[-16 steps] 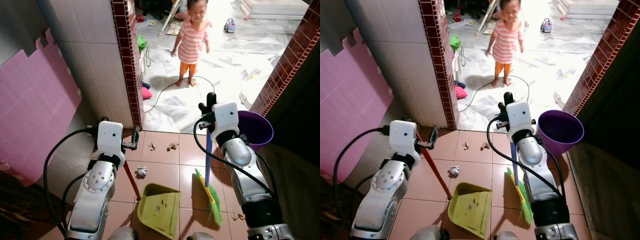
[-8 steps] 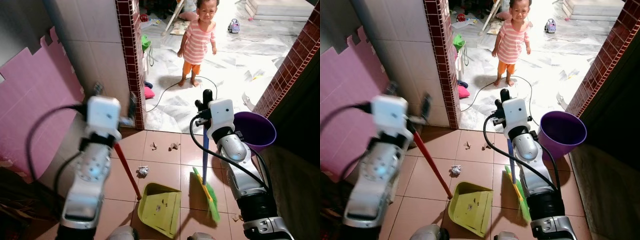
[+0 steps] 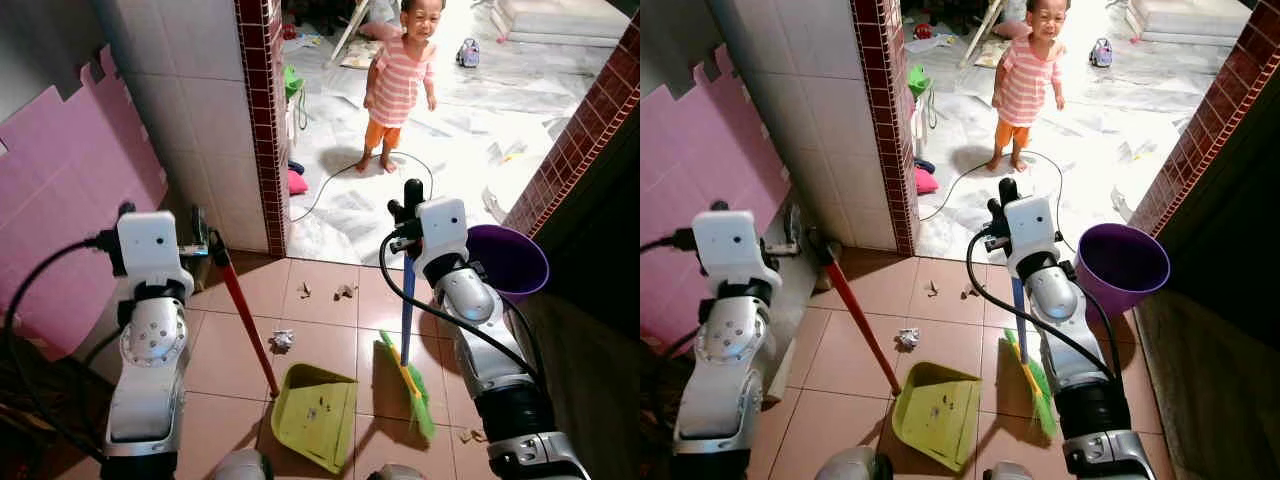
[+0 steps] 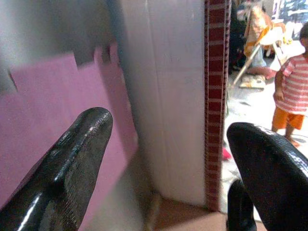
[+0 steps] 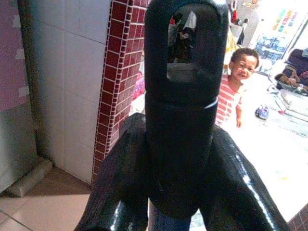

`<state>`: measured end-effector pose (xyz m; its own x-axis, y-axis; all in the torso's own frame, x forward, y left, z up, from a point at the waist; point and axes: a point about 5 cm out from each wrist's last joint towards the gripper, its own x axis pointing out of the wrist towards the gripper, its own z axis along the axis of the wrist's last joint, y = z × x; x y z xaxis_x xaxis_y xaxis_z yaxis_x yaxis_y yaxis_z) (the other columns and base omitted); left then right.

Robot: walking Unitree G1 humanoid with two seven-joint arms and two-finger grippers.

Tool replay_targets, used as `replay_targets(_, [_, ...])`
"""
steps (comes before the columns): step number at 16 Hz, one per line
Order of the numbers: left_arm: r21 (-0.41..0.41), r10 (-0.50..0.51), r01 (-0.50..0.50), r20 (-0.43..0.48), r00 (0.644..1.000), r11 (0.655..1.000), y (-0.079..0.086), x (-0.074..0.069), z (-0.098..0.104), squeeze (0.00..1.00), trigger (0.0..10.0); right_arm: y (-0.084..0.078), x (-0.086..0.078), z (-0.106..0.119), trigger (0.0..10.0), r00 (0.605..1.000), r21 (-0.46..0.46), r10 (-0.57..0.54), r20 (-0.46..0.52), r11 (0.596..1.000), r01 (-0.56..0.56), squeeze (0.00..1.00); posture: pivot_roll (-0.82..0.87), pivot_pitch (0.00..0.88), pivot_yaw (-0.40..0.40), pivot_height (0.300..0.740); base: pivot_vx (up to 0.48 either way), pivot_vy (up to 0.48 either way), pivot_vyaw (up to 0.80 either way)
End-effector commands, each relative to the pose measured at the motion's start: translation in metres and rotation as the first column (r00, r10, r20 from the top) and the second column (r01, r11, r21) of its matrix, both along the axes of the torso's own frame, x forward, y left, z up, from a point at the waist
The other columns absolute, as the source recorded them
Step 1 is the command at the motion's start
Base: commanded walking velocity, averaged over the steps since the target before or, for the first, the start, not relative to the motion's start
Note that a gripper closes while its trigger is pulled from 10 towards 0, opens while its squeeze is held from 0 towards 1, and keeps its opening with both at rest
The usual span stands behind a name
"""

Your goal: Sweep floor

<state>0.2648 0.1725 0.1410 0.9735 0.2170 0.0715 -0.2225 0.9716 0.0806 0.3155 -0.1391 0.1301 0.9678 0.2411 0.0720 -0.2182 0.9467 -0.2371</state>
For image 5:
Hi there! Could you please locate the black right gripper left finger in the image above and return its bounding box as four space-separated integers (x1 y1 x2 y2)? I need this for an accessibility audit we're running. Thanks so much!
73 112 150 231

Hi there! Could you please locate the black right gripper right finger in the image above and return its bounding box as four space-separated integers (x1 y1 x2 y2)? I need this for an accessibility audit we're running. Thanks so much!
197 125 291 231

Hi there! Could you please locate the small dark shoe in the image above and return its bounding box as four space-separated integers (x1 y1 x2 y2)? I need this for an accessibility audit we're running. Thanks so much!
255 105 270 120

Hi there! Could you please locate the pink bag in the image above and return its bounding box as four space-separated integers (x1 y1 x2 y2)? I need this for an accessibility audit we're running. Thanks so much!
132 72 146 101

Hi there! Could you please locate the grey concrete curb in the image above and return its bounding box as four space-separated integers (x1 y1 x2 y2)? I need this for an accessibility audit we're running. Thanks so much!
6 156 53 198

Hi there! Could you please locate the child in red striped shirt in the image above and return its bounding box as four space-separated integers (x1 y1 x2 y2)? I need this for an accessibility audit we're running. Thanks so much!
215 47 260 128

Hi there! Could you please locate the colourful poster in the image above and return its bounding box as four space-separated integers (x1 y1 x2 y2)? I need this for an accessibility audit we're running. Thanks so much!
254 7 301 75

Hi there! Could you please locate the standing person in black trousers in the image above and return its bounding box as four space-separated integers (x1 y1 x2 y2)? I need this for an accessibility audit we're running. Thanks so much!
237 18 249 48

